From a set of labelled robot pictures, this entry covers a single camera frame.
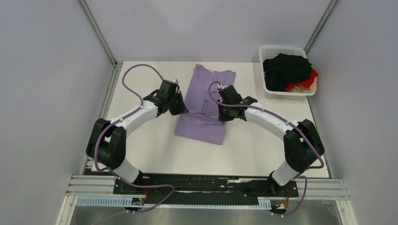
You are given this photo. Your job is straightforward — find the white slotted cable duct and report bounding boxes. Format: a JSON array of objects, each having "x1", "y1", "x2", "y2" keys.
[{"x1": 75, "y1": 196, "x2": 271, "y2": 210}]

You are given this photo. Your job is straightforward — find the red t shirt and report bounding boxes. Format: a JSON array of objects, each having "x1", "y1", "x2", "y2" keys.
[{"x1": 284, "y1": 69, "x2": 319, "y2": 92}]

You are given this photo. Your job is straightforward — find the purple t shirt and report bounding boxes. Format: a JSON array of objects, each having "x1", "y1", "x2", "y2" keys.
[{"x1": 174, "y1": 64, "x2": 236, "y2": 145}]

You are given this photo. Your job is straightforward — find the black t shirt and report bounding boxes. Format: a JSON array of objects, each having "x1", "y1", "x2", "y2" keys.
[{"x1": 262, "y1": 53, "x2": 312, "y2": 92}]

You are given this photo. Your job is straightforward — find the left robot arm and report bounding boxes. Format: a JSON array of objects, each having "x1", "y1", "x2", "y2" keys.
[{"x1": 86, "y1": 79, "x2": 188, "y2": 194}]

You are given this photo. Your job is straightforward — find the beige t shirt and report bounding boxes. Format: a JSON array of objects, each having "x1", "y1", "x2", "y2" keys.
[{"x1": 290, "y1": 77, "x2": 317, "y2": 93}]

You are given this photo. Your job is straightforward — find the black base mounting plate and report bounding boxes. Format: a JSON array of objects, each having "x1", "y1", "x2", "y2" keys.
[{"x1": 113, "y1": 173, "x2": 299, "y2": 204}]

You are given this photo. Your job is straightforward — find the white plastic laundry basket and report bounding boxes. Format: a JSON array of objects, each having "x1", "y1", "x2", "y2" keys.
[{"x1": 259, "y1": 45, "x2": 316, "y2": 100}]

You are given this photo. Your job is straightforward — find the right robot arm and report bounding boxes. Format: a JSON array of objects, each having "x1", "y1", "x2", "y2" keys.
[{"x1": 216, "y1": 84, "x2": 325, "y2": 196}]

